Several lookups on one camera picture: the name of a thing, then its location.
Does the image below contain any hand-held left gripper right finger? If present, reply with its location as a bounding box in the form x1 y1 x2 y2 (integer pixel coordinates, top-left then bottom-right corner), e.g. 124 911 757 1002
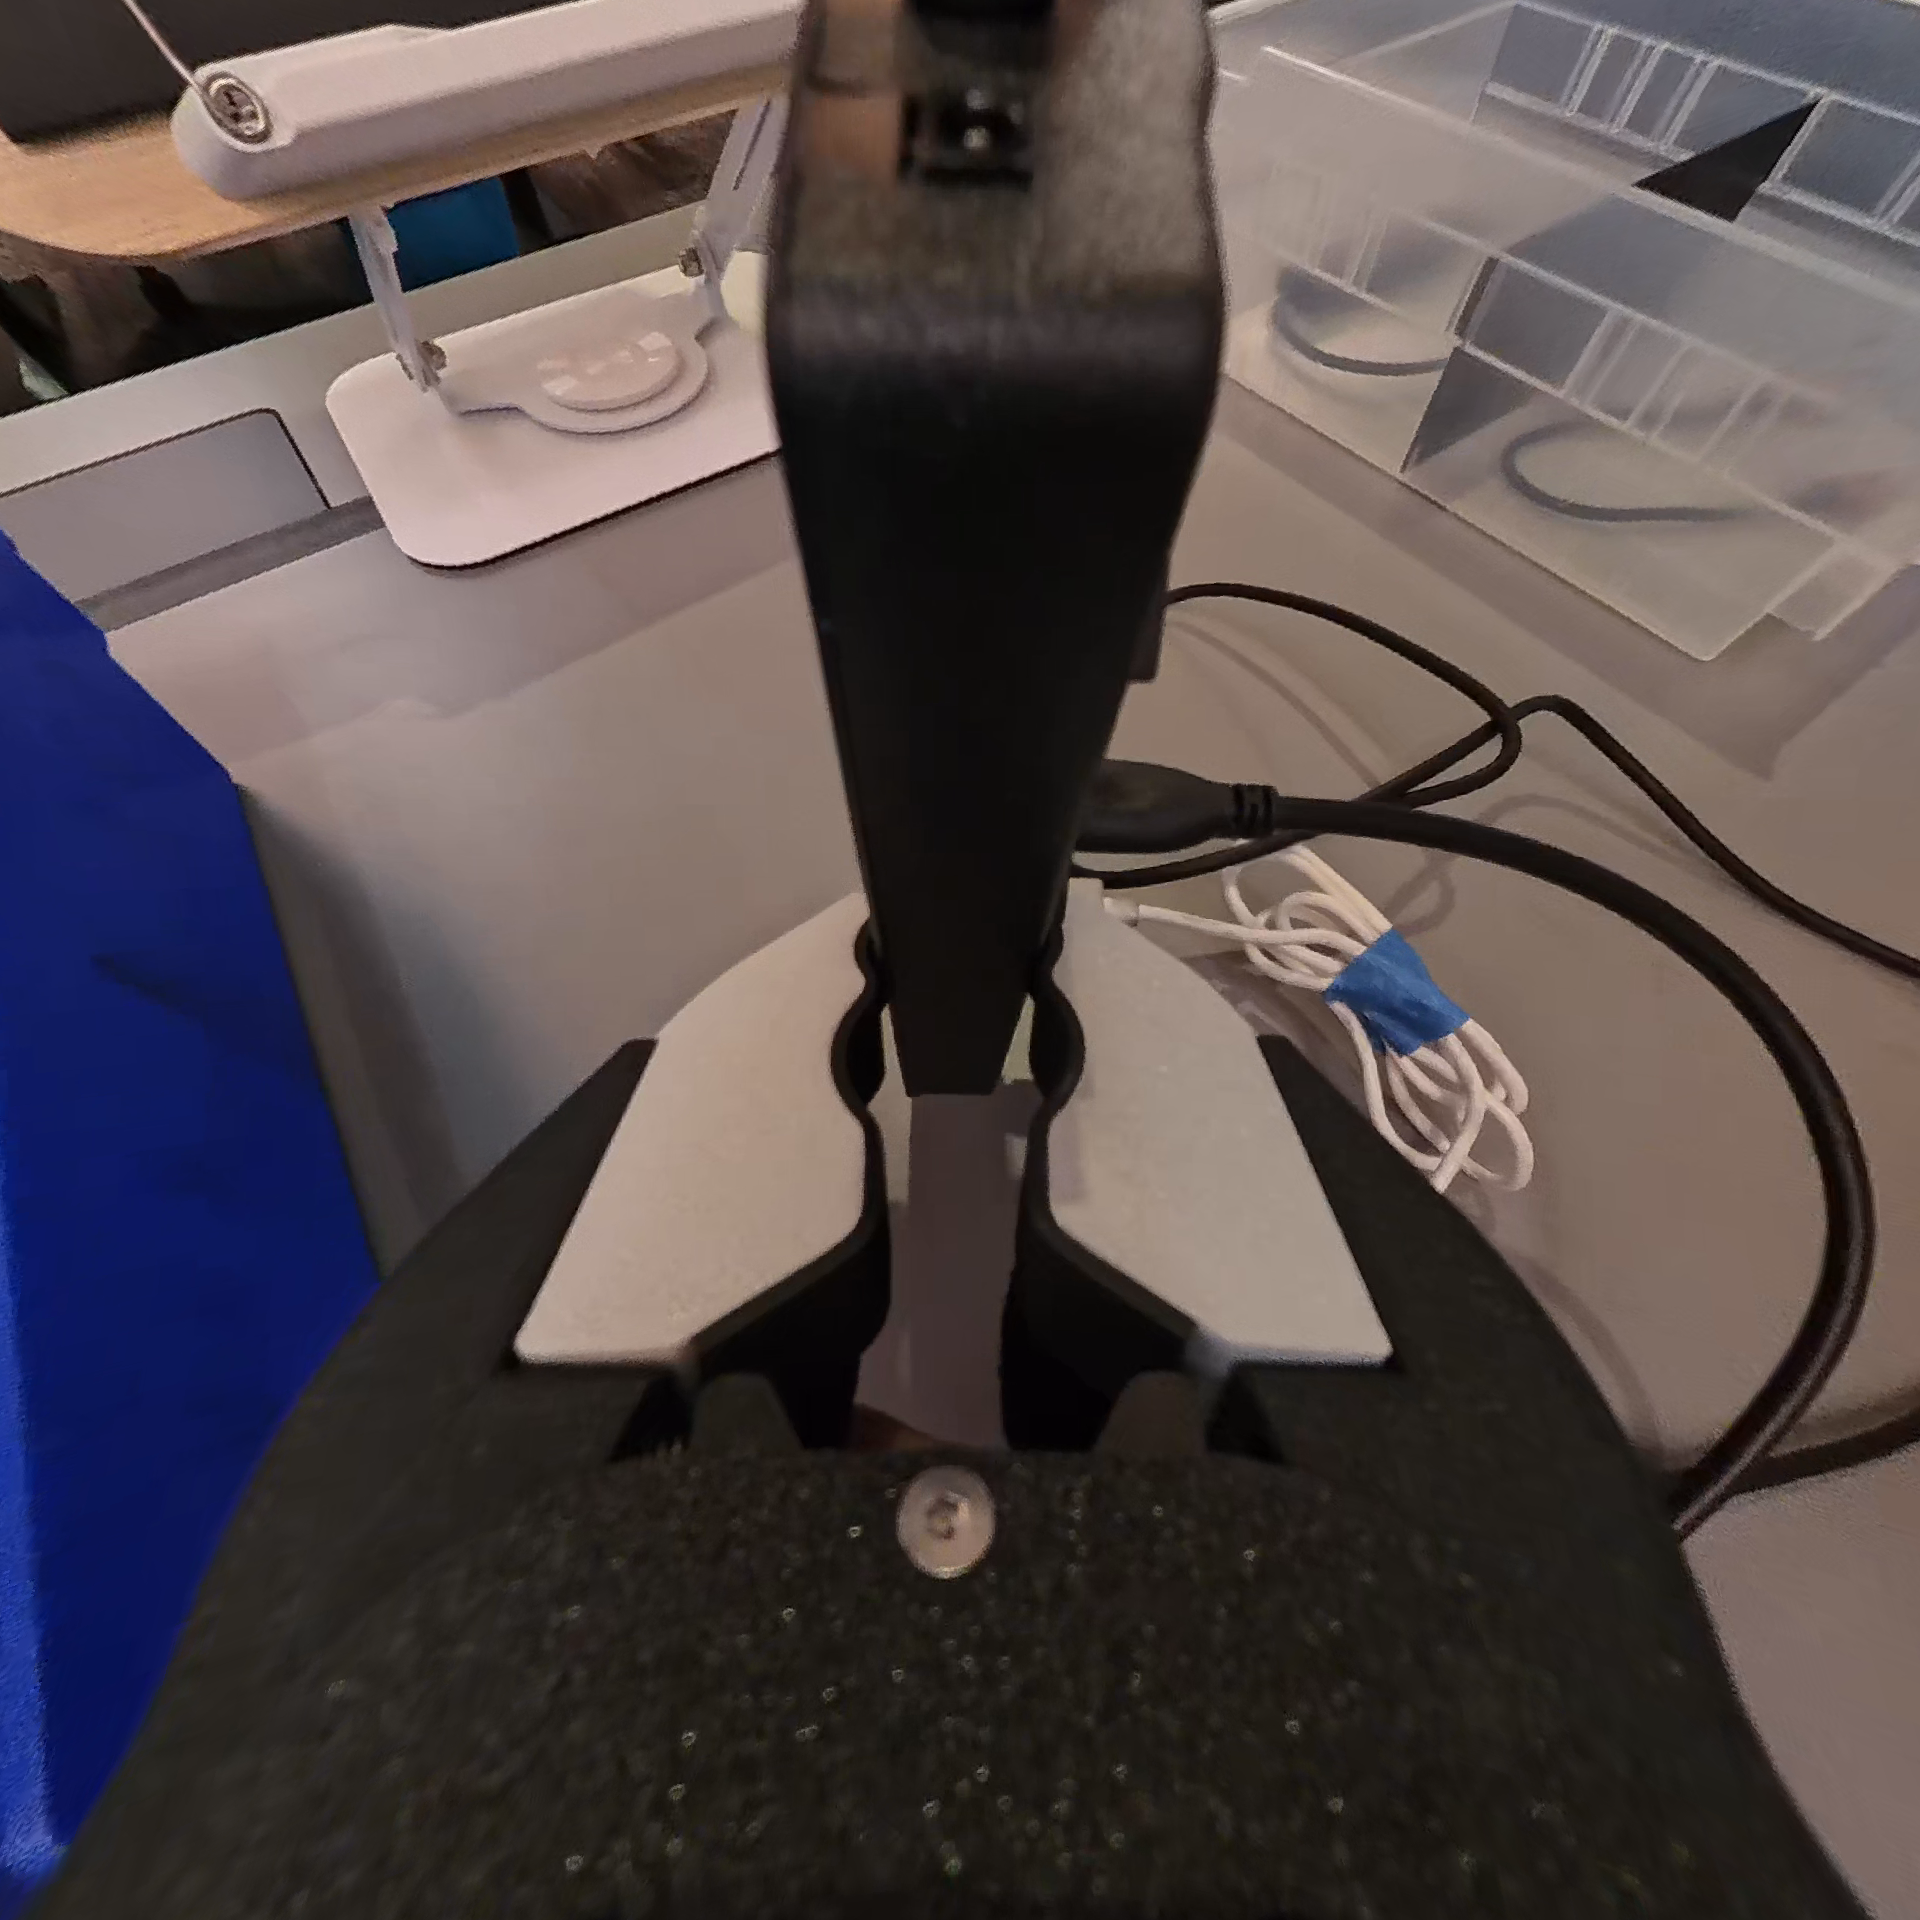
1000 885 1392 1451

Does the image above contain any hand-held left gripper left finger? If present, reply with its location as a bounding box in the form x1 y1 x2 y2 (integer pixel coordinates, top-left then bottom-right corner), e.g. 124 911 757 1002
512 895 888 1451

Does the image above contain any white cable bundle blue tape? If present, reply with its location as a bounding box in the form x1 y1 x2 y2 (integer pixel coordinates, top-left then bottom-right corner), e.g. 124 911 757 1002
1102 849 1536 1194

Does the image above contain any thick black cable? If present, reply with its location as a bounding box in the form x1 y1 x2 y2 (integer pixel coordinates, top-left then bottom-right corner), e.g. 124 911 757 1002
1084 757 1877 1533

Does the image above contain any blue plastic bin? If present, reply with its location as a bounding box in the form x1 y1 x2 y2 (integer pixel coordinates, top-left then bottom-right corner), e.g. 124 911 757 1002
0 534 384 1864

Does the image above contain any black usb hub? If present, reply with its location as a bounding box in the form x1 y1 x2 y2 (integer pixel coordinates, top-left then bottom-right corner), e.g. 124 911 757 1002
760 0 1225 1098

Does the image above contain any clear plastic storage bin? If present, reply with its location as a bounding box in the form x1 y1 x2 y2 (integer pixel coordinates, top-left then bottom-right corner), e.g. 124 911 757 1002
1207 0 1920 663

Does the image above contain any grey desk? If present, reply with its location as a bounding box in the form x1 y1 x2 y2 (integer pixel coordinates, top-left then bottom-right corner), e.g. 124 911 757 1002
0 194 1920 1920

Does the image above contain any white laptop stand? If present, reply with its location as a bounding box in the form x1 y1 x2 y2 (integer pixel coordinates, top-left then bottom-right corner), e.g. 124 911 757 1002
166 0 817 573

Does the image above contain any wooden board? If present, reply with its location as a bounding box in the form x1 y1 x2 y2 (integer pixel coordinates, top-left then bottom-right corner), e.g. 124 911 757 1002
0 129 376 270

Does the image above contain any black divider panel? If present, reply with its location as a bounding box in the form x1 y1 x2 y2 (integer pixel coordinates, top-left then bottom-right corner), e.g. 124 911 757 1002
1401 94 1820 473

